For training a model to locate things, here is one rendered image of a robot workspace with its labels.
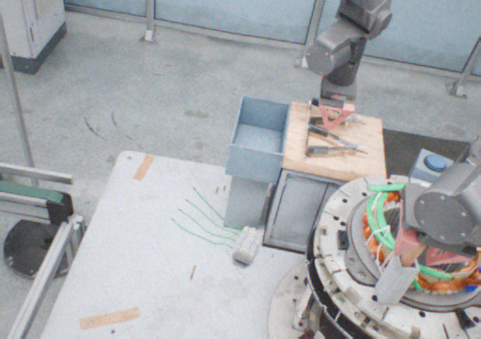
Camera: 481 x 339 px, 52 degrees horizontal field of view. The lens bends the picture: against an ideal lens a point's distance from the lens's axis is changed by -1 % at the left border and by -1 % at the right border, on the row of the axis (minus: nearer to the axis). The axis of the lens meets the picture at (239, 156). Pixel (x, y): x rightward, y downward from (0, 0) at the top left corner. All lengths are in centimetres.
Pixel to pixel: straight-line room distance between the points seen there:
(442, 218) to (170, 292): 70
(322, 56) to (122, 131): 182
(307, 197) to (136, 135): 163
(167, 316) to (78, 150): 156
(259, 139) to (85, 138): 156
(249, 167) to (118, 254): 35
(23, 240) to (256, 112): 131
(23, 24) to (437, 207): 255
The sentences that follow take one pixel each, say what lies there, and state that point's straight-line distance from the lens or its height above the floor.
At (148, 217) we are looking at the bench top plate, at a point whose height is 78.
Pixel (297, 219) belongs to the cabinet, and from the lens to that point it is 109.
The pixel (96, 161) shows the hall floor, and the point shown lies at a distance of 244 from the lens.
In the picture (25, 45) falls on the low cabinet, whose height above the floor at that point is 19.
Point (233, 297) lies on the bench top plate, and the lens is 108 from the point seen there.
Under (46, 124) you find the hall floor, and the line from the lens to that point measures 267.
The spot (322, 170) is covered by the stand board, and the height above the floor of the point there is 106.
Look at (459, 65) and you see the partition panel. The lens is 339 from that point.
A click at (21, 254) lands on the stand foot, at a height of 2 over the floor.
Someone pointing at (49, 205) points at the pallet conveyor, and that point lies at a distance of 129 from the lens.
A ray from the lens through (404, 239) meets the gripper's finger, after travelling 61.
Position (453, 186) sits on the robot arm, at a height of 141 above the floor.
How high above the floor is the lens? 171
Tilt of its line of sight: 43 degrees down
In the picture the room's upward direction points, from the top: 10 degrees clockwise
